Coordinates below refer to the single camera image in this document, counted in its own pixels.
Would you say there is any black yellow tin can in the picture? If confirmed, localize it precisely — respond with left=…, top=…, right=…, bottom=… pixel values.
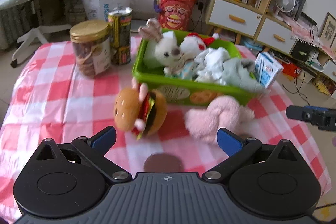
left=108, top=7, right=133, bottom=65

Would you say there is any red white checkered tablecloth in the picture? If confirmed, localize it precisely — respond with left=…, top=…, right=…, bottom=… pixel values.
left=1, top=42, right=331, bottom=223

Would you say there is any red chips bucket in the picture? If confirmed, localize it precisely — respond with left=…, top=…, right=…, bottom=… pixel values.
left=153, top=0, right=197, bottom=31

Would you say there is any brown round coaster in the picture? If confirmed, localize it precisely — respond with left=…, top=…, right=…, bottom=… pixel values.
left=143, top=153, right=185, bottom=173

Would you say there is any santa hat plush doll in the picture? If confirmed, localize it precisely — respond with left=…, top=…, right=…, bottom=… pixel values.
left=170, top=32, right=221, bottom=80

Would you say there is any blue white milk carton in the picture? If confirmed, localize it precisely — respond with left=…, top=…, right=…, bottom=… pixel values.
left=254, top=52, right=284, bottom=89

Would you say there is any gold lid cookie jar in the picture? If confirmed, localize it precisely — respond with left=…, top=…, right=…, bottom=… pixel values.
left=70, top=19, right=111, bottom=78

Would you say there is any grey green cloth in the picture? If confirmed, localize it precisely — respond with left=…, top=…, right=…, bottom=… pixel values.
left=222, top=57, right=266, bottom=93

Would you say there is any white reindeer plush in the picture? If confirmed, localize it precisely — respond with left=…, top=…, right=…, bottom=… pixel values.
left=138, top=18, right=185, bottom=75

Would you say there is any hamburger plush toy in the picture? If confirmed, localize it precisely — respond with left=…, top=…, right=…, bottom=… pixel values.
left=113, top=78, right=167, bottom=139

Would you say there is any pink fluffy plush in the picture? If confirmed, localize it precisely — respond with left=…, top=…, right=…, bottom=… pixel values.
left=184, top=96, right=255, bottom=144

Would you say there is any wooden shelf cabinet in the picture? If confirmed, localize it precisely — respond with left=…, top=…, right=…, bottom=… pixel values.
left=205, top=0, right=295, bottom=54

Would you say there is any framed picture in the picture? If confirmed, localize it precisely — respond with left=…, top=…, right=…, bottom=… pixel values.
left=319, top=12, right=336, bottom=47

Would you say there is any small white desk fan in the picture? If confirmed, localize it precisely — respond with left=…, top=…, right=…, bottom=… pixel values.
left=275, top=0, right=295, bottom=15

